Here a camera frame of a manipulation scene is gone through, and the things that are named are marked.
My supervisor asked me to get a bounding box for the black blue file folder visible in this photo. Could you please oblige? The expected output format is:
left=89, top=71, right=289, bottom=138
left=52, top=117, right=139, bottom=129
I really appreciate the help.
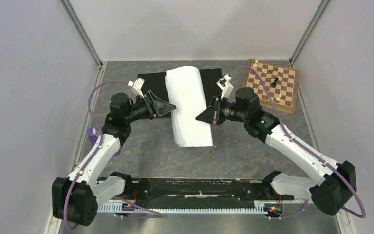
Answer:
left=137, top=68, right=223, bottom=106

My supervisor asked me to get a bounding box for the wooden chessboard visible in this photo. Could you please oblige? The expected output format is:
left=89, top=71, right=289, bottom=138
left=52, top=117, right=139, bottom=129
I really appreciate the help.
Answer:
left=242, top=59, right=299, bottom=114

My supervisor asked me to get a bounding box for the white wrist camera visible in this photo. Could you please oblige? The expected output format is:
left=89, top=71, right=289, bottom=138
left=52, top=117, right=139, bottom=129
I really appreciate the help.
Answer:
left=216, top=74, right=233, bottom=99
left=128, top=78, right=145, bottom=98

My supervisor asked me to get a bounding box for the white slotted cable duct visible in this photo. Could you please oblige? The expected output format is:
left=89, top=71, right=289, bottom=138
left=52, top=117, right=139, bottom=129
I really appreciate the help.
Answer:
left=97, top=201, right=268, bottom=215

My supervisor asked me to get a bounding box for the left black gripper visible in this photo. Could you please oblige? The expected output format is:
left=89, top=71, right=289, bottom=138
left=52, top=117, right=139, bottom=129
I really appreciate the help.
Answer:
left=124, top=90, right=176, bottom=124

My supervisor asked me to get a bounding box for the black chess piece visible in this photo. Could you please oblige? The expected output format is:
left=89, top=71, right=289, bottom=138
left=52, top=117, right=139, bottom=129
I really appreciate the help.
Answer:
left=271, top=77, right=279, bottom=87

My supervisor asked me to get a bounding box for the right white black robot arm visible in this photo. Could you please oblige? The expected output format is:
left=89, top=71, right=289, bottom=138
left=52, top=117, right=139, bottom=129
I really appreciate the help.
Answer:
left=196, top=88, right=357, bottom=216

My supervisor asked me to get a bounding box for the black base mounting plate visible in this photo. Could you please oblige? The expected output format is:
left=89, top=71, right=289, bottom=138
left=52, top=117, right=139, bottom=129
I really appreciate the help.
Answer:
left=119, top=178, right=294, bottom=209

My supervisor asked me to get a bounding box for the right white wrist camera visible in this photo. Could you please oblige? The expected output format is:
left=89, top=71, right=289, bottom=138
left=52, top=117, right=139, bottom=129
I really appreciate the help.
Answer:
left=216, top=74, right=233, bottom=99

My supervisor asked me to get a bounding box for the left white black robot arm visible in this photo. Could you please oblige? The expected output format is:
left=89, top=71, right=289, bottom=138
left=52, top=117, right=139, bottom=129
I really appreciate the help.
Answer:
left=52, top=90, right=176, bottom=226

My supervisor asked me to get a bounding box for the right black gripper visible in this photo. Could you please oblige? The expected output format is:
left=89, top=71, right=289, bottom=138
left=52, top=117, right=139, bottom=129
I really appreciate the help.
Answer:
left=196, top=96, right=248, bottom=125

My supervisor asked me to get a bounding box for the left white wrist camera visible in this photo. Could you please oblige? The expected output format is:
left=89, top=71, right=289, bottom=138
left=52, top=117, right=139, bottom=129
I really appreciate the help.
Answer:
left=128, top=78, right=145, bottom=98

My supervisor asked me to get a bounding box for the purple stapler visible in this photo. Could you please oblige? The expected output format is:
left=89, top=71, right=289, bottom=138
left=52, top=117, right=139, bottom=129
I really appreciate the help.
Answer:
left=87, top=127, right=121, bottom=159

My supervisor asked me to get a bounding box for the white paper sheet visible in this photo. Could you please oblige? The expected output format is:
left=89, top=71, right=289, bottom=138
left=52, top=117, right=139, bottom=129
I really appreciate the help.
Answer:
left=165, top=66, right=213, bottom=147

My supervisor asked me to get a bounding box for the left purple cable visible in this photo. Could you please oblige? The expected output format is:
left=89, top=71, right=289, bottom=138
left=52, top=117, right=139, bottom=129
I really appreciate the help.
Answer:
left=63, top=80, right=162, bottom=231

